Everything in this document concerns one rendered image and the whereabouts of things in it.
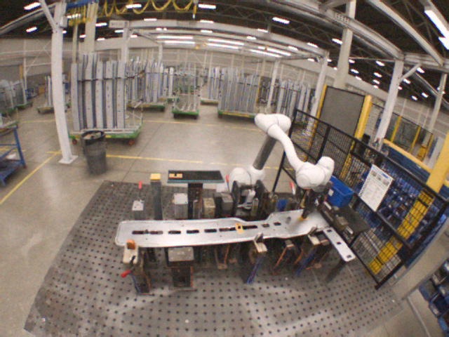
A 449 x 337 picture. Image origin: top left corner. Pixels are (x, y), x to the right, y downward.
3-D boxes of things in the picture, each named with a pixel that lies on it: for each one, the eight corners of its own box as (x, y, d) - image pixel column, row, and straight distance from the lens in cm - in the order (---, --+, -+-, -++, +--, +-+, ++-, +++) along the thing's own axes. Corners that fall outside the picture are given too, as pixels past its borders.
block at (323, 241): (304, 271, 149) (322, 246, 129) (298, 259, 153) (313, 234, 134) (314, 267, 155) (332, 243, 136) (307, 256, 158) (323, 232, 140)
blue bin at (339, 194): (337, 208, 162) (344, 195, 156) (313, 187, 175) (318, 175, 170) (348, 204, 176) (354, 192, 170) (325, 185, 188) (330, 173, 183)
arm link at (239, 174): (223, 187, 182) (226, 167, 170) (238, 182, 192) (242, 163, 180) (233, 196, 172) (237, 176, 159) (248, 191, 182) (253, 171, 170)
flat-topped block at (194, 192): (186, 229, 151) (188, 180, 122) (186, 221, 157) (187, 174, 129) (199, 228, 152) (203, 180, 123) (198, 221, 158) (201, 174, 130)
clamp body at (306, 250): (291, 278, 141) (313, 247, 116) (284, 265, 145) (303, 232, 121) (302, 274, 146) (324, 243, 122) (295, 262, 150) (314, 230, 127)
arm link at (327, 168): (316, 175, 127) (306, 179, 116) (325, 153, 122) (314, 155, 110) (330, 183, 124) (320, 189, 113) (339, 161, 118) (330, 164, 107)
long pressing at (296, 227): (113, 250, 108) (112, 248, 107) (120, 220, 122) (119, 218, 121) (331, 228, 146) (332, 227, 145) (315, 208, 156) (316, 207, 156)
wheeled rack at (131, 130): (69, 146, 551) (60, 76, 520) (84, 133, 632) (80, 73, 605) (136, 146, 474) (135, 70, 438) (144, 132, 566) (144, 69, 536)
